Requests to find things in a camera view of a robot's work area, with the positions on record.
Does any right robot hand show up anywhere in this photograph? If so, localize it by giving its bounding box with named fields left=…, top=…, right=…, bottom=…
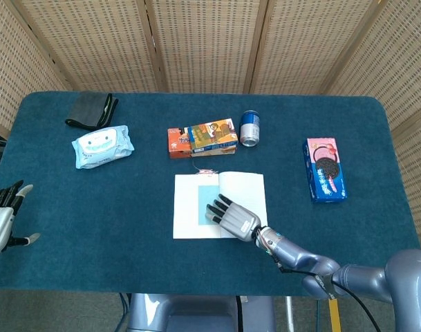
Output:
left=205, top=194, right=263, bottom=242

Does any light blue paper bookmark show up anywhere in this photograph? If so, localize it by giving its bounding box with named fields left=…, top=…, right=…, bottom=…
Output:
left=195, top=168, right=221, bottom=228

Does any open lined notebook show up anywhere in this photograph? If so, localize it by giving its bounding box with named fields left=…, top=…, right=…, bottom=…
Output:
left=172, top=171, right=268, bottom=240

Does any blue and yellow snack box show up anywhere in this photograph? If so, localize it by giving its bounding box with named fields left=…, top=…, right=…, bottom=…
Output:
left=183, top=118, right=239, bottom=154

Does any blue soda can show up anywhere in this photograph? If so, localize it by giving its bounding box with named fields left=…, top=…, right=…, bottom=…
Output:
left=239, top=110, right=261, bottom=148

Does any dark blue table mat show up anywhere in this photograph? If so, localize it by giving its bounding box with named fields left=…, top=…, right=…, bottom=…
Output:
left=0, top=91, right=421, bottom=298

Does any orange cardboard box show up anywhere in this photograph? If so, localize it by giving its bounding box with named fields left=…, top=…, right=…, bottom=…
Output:
left=167, top=127, right=238, bottom=160

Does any blue pink cookie box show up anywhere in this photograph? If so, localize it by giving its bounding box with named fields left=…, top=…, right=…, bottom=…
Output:
left=302, top=137, right=348, bottom=204

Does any grey blue robot torso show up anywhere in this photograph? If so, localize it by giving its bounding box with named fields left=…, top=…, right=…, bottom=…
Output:
left=127, top=293, right=277, bottom=332

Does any white pole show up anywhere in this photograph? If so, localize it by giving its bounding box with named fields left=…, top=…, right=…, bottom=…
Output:
left=285, top=296, right=296, bottom=332

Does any light blue wet wipes pack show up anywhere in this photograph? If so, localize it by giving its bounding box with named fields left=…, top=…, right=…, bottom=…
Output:
left=71, top=124, right=135, bottom=170

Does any folded dark grey cloth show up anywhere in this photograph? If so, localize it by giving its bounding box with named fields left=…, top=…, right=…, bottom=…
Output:
left=65, top=92, right=120, bottom=131

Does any black torso cable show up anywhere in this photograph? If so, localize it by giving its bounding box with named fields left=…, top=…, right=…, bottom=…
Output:
left=234, top=296, right=246, bottom=332

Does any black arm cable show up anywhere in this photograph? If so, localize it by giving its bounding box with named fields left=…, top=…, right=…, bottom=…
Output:
left=265, top=247, right=393, bottom=332

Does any blue cable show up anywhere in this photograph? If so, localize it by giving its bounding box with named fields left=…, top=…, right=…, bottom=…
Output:
left=118, top=293, right=131, bottom=332

